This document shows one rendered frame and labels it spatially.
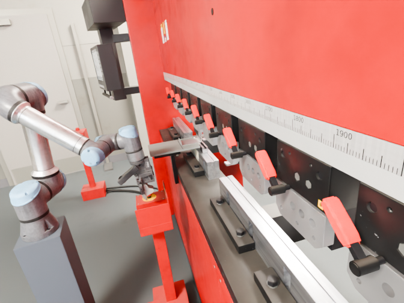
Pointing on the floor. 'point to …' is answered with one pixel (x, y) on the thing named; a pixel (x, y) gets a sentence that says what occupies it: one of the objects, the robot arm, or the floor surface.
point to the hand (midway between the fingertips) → (144, 198)
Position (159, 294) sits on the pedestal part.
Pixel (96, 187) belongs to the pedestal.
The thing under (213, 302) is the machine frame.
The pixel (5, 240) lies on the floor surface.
